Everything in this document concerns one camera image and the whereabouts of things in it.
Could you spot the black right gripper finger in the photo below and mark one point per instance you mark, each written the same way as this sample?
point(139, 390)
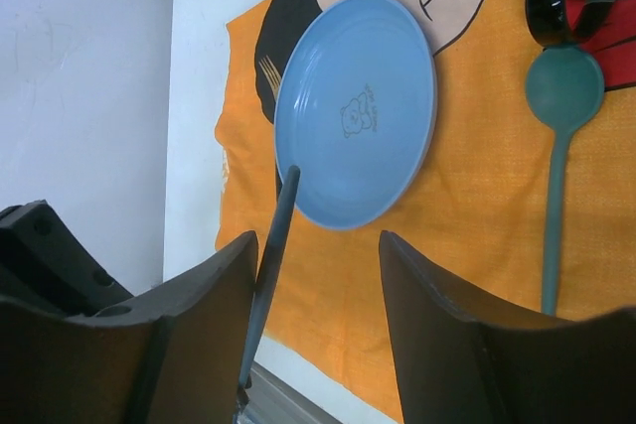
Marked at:
point(464, 355)

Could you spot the blue plastic knife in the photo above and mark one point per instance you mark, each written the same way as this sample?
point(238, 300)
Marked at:
point(267, 277)

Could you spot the teal plastic spoon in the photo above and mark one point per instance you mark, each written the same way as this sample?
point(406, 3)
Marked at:
point(564, 89)

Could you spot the aluminium front rail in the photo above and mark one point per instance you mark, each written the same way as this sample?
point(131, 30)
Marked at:
point(268, 399)

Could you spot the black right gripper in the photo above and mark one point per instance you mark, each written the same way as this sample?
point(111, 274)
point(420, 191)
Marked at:
point(169, 355)

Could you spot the orange cartoon cloth placemat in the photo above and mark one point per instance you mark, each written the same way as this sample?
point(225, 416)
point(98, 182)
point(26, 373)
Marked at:
point(477, 207)

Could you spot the gold fork green handle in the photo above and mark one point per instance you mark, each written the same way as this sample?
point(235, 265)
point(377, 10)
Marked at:
point(271, 74)

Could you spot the light blue plate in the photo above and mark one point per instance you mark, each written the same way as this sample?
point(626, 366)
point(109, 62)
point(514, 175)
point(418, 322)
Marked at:
point(356, 111)

